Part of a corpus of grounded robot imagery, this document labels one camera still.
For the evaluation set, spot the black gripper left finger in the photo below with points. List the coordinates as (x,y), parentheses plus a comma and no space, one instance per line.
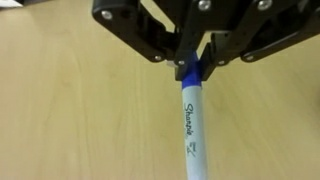
(132,23)

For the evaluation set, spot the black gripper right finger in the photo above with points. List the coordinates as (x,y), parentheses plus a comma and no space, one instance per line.
(255,29)

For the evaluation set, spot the blue and white marker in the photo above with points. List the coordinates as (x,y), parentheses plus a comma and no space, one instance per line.
(195,149)

